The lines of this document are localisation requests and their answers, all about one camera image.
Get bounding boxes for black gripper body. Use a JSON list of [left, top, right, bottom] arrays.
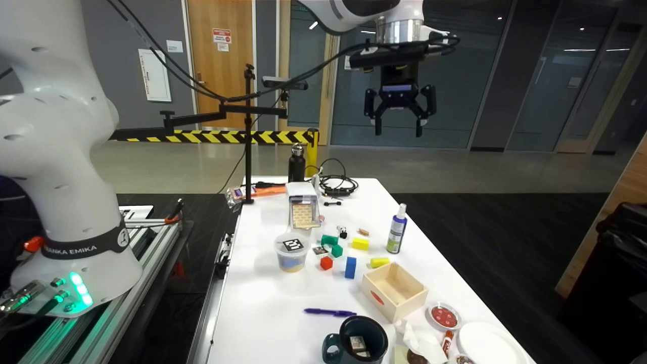
[[373, 62, 427, 110]]

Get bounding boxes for blue rectangular block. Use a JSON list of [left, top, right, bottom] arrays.
[[341, 254, 360, 281]]

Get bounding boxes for black bottle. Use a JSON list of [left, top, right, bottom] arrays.
[[288, 142, 308, 183]]

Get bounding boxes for clear plastic container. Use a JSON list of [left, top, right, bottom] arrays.
[[286, 180, 322, 232]]

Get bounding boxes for dark blue bottle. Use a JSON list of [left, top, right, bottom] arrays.
[[384, 202, 411, 257]]

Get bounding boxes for orange tool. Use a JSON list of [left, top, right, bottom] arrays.
[[251, 183, 290, 198]]

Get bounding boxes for wooden door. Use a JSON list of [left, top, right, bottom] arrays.
[[185, 0, 258, 131]]

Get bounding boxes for yellow black striped barrier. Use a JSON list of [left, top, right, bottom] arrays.
[[110, 125, 320, 147]]

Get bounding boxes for red white door sign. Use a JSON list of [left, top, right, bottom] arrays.
[[210, 25, 235, 54]]

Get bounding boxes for light wooden box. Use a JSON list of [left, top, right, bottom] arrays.
[[359, 258, 430, 326]]

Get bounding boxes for purple pen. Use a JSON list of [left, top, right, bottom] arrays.
[[302, 306, 360, 319]]

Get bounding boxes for small red bowl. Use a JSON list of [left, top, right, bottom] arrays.
[[425, 301, 465, 334]]

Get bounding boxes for crumpled white cloth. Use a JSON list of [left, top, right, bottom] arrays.
[[392, 318, 449, 364]]

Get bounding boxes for black mug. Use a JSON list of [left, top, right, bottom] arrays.
[[337, 313, 392, 364]]

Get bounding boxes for small red toy pieces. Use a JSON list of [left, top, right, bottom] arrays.
[[438, 328, 459, 360]]

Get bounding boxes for black work bench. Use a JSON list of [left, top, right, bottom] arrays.
[[114, 192, 235, 364]]

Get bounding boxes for white plate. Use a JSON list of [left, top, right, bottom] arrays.
[[456, 319, 521, 364]]

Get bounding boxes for black office chair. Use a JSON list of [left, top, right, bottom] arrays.
[[562, 199, 647, 364]]

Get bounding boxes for orange clip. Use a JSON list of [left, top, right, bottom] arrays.
[[23, 234, 46, 257]]

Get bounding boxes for black stand-mounted camera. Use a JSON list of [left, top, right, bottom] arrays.
[[260, 74, 311, 90]]

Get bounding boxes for coiled black cable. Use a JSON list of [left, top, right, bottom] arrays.
[[317, 155, 360, 199]]

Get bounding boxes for black camera stand with arm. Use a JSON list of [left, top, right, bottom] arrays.
[[159, 62, 292, 206]]

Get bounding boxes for white wall panel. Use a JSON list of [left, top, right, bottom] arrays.
[[136, 47, 175, 104]]

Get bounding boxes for red handled screwdriver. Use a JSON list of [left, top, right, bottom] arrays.
[[162, 196, 187, 227]]

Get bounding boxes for teal ring object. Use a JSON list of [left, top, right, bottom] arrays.
[[320, 331, 345, 364]]

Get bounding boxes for aluminium rail frame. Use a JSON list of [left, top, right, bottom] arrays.
[[17, 202, 187, 364]]

